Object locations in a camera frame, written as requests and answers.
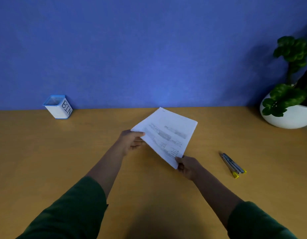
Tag person's left hand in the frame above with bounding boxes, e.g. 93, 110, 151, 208
117, 130, 146, 157

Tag person's right hand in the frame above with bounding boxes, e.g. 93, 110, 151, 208
175, 155, 205, 181

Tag white printed paper sheets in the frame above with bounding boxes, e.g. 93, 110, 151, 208
131, 107, 198, 170

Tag person's right forearm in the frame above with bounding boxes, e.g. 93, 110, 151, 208
193, 169, 299, 239

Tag person's left forearm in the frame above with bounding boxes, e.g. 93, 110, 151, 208
16, 144, 126, 239

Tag white blue-rimmed bin container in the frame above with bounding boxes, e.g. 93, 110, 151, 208
43, 95, 73, 120

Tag white round plant pot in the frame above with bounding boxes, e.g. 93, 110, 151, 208
260, 84, 307, 129

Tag green potted plant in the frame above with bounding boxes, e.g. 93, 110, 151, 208
262, 36, 307, 117

